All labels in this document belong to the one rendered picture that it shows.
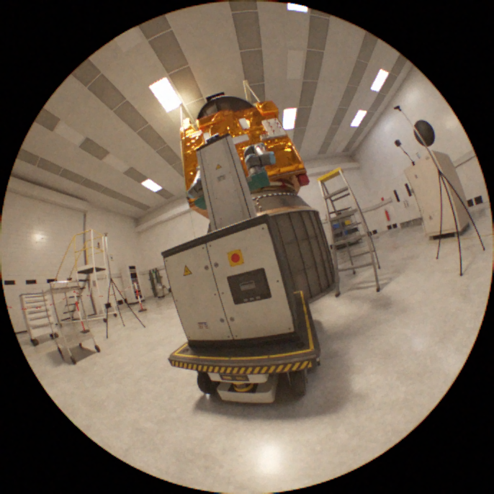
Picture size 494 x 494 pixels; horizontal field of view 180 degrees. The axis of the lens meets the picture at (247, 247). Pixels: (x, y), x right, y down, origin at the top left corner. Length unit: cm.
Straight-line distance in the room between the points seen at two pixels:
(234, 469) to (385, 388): 65
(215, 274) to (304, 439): 77
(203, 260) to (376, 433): 99
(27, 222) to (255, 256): 784
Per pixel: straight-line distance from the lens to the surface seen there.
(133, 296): 852
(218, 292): 66
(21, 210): 804
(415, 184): 379
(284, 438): 75
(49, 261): 762
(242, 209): 108
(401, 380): 89
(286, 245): 189
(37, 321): 420
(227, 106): 410
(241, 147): 283
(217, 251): 64
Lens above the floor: 68
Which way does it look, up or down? 5 degrees up
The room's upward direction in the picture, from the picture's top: 15 degrees counter-clockwise
